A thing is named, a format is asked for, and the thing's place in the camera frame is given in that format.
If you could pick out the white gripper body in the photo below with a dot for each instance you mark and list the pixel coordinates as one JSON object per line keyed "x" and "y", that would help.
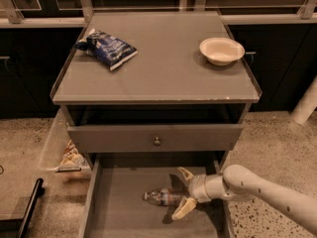
{"x": 196, "y": 187}

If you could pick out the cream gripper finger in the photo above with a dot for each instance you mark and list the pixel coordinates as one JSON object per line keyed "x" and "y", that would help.
{"x": 188, "y": 175}
{"x": 186, "y": 205}

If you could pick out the clear plastic water bottle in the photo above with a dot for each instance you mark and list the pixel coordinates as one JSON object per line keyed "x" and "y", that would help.
{"x": 164, "y": 196}

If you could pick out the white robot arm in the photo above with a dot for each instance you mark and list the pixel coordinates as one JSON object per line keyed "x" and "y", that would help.
{"x": 279, "y": 147}

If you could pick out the round metal drawer knob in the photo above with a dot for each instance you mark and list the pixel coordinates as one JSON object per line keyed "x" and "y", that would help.
{"x": 157, "y": 141}

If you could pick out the grey open middle drawer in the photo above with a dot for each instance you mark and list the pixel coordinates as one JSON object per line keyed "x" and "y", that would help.
{"x": 115, "y": 207}

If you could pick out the grey top drawer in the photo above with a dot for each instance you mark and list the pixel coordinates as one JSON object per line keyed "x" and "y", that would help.
{"x": 140, "y": 138}

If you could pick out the grey drawer cabinet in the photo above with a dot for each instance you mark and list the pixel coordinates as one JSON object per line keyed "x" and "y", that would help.
{"x": 168, "y": 82}

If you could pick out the snack packets in bin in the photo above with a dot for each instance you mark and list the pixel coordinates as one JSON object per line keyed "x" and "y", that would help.
{"x": 71, "y": 156}

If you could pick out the clear plastic storage bin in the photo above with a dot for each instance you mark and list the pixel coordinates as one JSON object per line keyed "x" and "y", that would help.
{"x": 53, "y": 149}

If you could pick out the white bowl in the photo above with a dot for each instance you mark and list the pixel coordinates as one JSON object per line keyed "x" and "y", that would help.
{"x": 221, "y": 51}

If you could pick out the blue chip bag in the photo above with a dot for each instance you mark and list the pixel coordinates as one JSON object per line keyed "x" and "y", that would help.
{"x": 110, "y": 50}

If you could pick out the black bar on floor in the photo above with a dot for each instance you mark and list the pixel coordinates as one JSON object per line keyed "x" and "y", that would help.
{"x": 18, "y": 227}

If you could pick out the metal railing frame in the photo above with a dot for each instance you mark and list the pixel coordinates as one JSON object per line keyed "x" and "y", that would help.
{"x": 67, "y": 13}

